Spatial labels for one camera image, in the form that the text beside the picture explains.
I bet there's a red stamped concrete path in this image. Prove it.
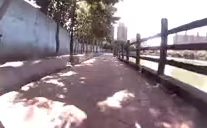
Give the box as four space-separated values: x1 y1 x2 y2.
0 53 207 128

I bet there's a tall pale tower building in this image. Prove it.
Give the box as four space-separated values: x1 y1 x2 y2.
116 22 128 42

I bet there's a row of trees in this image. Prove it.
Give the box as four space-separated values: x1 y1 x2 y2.
0 0 123 65

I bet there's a dark wooden railing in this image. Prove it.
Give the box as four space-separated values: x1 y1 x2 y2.
112 15 207 80

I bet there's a pale concrete ledge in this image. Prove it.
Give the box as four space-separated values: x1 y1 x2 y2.
0 54 96 100

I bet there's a concrete kerb under railing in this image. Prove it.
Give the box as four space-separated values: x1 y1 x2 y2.
116 57 207 116

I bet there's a wide pale building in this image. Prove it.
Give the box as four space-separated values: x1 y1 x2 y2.
172 31 207 45

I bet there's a canal water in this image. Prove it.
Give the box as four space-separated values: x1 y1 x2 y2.
128 55 207 97

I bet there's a grey concrete wall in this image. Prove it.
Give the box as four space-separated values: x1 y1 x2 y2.
0 0 106 66

